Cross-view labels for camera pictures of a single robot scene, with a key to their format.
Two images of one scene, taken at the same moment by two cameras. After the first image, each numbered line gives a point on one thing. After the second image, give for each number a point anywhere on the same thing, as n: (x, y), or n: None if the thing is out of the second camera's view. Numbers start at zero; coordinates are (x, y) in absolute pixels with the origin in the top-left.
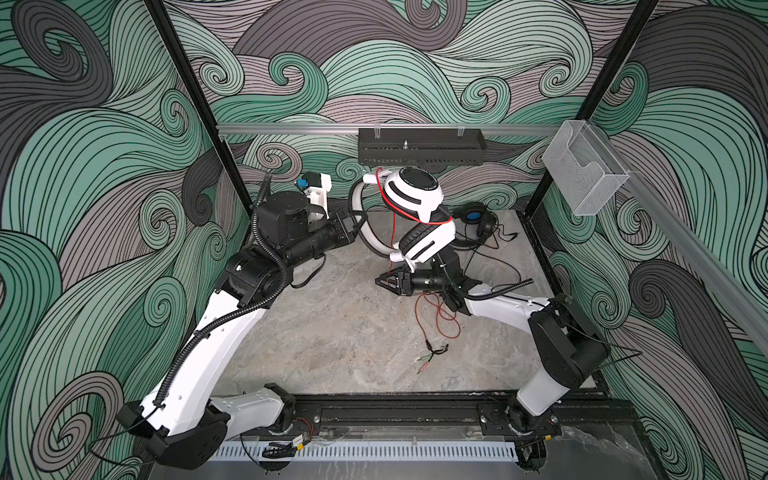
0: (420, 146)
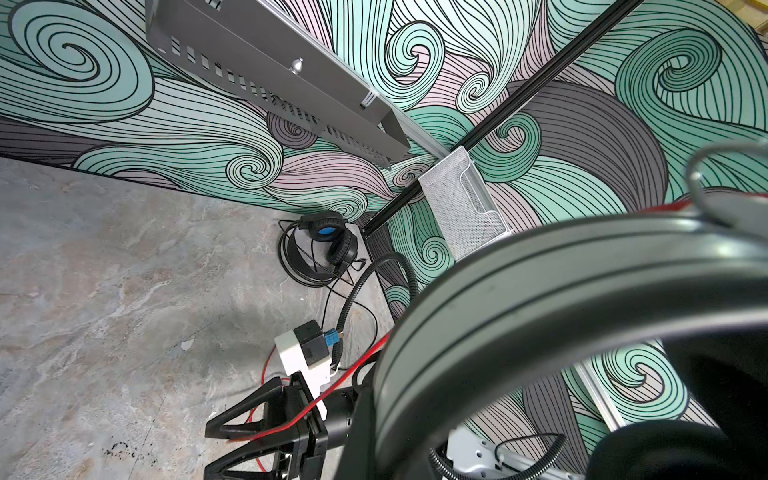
0: (248, 48)
